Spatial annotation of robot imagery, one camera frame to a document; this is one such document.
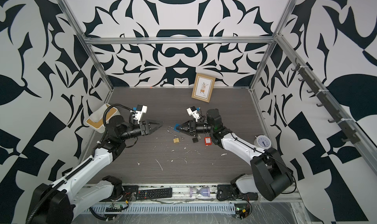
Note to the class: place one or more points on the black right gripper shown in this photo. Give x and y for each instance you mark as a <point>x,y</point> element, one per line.
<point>185,126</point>

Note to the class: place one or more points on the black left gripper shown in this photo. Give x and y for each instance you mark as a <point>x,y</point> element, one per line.
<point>154,127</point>

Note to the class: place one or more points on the blue padlock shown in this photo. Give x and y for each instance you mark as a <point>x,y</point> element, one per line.
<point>171,129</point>

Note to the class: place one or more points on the brass padlock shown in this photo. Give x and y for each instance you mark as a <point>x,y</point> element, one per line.
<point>176,139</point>

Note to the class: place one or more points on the red padlock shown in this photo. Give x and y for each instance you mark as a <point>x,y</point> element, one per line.
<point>208,141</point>

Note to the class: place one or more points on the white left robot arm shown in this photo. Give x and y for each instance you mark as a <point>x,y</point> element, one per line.
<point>62,201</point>

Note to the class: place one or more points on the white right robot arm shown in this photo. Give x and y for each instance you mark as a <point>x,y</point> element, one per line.
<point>270,176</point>

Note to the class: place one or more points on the white tissue box wooden lid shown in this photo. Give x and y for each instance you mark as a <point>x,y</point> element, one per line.
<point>95,120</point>

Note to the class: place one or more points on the purple hourglass timer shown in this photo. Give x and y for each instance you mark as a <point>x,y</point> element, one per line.
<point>203,191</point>

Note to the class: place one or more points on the black remote control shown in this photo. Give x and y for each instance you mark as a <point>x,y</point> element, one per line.
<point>154,194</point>

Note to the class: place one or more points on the white alarm clock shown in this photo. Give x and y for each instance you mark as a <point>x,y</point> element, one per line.
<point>263,142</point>

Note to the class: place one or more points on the green circuit board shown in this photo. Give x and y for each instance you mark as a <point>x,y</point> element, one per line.
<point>243,212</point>

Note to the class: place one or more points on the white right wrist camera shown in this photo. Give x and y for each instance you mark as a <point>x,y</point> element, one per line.
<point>193,111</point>

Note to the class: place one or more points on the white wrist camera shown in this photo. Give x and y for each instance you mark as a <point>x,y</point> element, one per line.
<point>193,111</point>
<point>138,112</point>

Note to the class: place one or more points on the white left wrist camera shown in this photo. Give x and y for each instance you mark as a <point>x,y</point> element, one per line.
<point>138,112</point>

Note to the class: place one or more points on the wooden picture frame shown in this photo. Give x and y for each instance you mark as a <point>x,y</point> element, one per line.
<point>203,87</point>

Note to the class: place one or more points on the small wired circuit board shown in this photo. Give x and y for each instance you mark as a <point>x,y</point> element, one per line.
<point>117,207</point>

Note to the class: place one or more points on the black wall hook rail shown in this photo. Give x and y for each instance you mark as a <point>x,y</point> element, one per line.
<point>338,116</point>

